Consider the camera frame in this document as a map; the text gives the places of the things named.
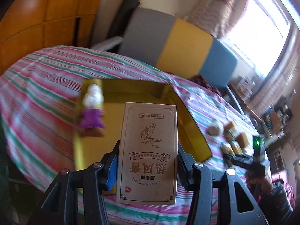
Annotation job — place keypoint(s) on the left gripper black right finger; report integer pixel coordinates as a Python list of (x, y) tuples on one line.
[(185, 163)]

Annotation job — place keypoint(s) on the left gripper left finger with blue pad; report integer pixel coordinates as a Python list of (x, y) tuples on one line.
[(109, 170)]

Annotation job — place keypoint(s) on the brown paper box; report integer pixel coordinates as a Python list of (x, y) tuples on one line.
[(147, 159)]

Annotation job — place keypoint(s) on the white purple snack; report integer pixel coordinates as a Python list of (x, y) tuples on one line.
[(92, 113)]

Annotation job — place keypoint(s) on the yellow sponge cake piece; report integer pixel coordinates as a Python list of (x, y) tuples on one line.
[(242, 140)]

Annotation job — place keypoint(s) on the green cracker packet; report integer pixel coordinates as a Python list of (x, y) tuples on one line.
[(231, 148)]

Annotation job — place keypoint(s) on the right hand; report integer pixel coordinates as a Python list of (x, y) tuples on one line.
[(259, 186)]

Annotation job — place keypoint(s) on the gold tin tray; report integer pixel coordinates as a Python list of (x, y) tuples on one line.
[(91, 144)]

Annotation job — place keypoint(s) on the dark red cloth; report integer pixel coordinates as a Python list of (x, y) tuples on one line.
[(200, 80)]

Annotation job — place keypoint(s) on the striped tablecloth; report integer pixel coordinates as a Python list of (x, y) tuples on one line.
[(39, 92)]

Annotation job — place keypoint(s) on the grey yellow blue chair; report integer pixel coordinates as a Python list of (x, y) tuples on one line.
[(177, 47)]

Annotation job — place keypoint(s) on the pink patterned curtain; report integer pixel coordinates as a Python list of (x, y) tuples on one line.
[(216, 17)]

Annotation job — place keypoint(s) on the black rolled mat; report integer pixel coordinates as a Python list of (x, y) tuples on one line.
[(122, 18)]

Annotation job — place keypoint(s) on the orange wooden wardrobe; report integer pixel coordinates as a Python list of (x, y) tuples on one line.
[(30, 25)]

